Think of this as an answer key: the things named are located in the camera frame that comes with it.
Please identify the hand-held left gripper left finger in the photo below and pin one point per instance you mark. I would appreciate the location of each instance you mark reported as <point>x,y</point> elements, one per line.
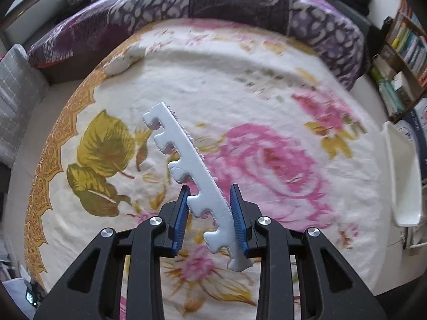
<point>180,221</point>

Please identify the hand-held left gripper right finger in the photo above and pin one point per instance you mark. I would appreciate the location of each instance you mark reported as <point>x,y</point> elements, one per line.
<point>238,221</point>

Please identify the white notched foam strip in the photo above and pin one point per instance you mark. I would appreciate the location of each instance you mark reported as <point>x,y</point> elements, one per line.
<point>196,180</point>

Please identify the white plastic bin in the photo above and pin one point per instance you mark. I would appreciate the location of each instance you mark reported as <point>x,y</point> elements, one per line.
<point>405,190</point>

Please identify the floral bed sheet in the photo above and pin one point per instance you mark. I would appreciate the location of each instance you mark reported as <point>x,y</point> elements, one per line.
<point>267,73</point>

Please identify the white cloth lump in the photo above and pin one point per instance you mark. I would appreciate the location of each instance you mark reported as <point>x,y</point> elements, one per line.
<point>125,61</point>

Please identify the grey checked pillow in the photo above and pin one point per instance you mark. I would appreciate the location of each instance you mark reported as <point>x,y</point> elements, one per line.
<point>16,100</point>

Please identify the blue printed box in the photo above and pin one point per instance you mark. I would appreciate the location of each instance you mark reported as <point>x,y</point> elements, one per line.
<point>415,118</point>

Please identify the wooden bookshelf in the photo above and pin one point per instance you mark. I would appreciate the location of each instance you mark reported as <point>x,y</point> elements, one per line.
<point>388,63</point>

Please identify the purple patterned blanket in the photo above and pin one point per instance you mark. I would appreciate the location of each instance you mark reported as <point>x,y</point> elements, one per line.
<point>233,0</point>

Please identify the row of books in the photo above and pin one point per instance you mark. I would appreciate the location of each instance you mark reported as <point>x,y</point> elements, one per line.
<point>412,45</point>

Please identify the bed headboard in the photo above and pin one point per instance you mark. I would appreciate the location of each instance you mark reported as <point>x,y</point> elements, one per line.
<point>30,13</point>

